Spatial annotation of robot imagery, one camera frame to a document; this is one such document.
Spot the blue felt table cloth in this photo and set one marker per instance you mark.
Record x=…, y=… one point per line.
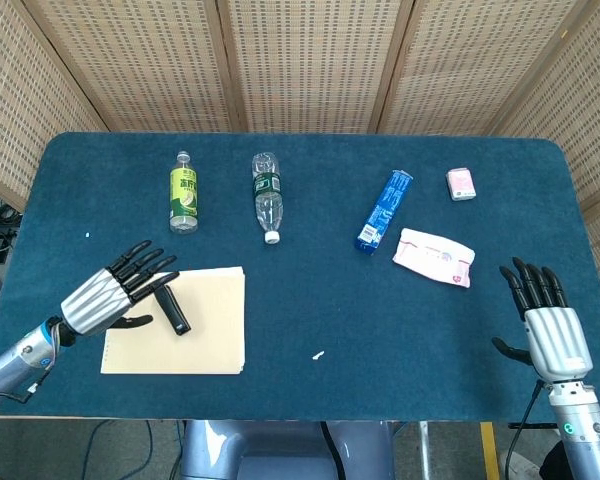
x=330, y=300

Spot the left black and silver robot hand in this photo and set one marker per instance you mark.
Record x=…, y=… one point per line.
x=97, y=300

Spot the black stapler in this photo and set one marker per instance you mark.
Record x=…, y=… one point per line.
x=175, y=312

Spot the silver robot torso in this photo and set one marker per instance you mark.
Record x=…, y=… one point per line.
x=280, y=450

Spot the beige spiral notebook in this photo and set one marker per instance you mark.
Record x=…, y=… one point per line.
x=205, y=325

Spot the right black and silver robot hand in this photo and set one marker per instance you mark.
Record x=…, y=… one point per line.
x=557, y=340

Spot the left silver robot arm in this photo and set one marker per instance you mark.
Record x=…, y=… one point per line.
x=20, y=357

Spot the green label drink bottle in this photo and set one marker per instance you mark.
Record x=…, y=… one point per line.
x=184, y=195

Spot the metal table leg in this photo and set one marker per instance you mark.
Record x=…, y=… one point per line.
x=422, y=450

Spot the woven wooden folding screen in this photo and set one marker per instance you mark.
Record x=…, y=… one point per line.
x=320, y=65

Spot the clear plastic water bottle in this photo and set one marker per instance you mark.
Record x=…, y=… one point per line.
x=267, y=200

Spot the blue toothpaste box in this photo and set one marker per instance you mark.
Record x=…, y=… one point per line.
x=385, y=212

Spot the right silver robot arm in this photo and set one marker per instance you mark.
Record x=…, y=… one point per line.
x=582, y=430

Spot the small pink tissue pack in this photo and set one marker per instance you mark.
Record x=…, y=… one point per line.
x=461, y=184

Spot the pink wet wipes pack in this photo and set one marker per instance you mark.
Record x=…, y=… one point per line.
x=432, y=257

